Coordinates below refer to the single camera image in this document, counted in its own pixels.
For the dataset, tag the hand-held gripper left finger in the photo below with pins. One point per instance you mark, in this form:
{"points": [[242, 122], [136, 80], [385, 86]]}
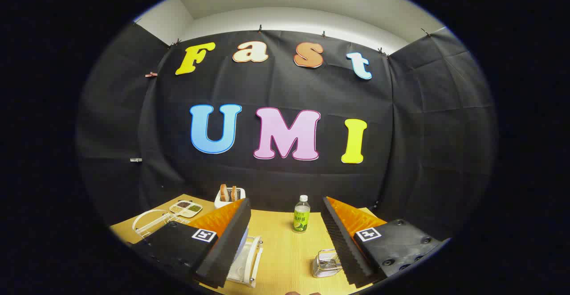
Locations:
{"points": [[227, 246]]}

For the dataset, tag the bread slice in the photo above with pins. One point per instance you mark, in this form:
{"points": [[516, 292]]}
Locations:
{"points": [[234, 193], [224, 193]]}

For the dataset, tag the blue plate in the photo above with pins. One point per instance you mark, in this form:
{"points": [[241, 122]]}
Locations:
{"points": [[242, 243]]}

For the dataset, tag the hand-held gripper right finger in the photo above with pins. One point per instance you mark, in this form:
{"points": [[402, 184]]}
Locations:
{"points": [[345, 246]]}

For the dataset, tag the white toaster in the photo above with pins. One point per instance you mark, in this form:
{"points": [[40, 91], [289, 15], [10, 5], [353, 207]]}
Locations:
{"points": [[240, 193]]}

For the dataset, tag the green label drink bottle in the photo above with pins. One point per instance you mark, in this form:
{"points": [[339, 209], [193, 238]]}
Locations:
{"points": [[301, 217]]}

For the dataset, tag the divided seasoning tray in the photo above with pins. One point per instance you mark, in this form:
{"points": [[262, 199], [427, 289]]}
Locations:
{"points": [[185, 208]]}

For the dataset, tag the black backdrop cloth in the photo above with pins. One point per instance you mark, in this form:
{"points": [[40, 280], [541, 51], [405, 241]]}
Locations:
{"points": [[289, 179]]}

